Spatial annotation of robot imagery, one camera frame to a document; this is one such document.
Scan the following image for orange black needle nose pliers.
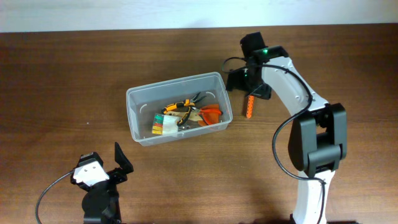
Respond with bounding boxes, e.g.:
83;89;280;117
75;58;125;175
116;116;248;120
161;93;205;127

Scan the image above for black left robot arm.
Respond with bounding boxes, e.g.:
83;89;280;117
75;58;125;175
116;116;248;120
70;142;134;224

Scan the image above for clear pack of coloured clips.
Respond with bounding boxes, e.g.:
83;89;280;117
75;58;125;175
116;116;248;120
152;114;180;135

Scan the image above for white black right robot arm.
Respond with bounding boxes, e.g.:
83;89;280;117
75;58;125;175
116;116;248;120
226;32;347;223

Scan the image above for red handled cutting pliers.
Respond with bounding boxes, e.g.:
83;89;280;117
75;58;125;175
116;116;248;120
189;105;223;126

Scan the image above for clear plastic storage container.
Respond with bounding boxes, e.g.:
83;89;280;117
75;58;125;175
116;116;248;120
126;72;233;146

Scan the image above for orange perforated plastic strip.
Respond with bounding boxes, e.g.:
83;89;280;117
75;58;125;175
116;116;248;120
246;95;254;119

